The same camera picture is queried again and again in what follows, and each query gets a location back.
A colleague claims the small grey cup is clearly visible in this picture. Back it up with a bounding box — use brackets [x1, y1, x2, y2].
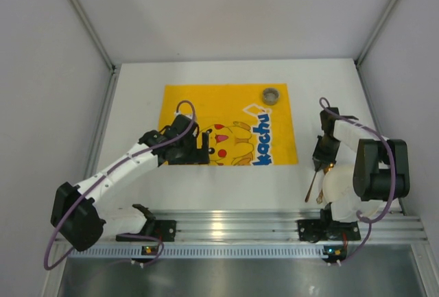
[262, 87, 281, 106]

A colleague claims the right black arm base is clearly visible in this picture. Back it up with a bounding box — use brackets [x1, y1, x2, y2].
[297, 209, 361, 243]

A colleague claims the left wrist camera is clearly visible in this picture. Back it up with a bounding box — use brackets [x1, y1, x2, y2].
[174, 112, 193, 119]

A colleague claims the copper fork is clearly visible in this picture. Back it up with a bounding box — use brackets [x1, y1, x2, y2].
[305, 164, 323, 203]

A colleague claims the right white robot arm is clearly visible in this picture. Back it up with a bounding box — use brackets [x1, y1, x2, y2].
[312, 107, 410, 224]

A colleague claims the copper spoon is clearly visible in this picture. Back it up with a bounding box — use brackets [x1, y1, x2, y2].
[316, 163, 335, 204]

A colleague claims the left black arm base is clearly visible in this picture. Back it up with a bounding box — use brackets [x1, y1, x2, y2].
[116, 204, 177, 242]

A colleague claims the perforated grey cable duct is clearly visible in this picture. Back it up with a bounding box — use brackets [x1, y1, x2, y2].
[70, 243, 344, 259]

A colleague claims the white paper plate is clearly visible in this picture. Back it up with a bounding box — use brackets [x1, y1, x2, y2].
[322, 165, 384, 222]

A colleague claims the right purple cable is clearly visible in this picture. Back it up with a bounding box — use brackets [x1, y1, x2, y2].
[318, 97, 397, 266]

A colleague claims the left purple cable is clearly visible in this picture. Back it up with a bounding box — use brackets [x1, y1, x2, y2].
[43, 100, 197, 271]

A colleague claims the yellow Pikachu placemat cloth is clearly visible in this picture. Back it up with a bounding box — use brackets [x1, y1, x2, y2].
[158, 84, 298, 166]

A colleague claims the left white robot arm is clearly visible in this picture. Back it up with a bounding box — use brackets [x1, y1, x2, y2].
[51, 115, 209, 252]

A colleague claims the aluminium mounting rail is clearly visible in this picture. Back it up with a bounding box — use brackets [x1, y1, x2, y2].
[54, 190, 428, 243]

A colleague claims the purple cable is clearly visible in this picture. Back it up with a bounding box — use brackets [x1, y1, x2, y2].
[43, 100, 197, 271]
[318, 97, 397, 266]

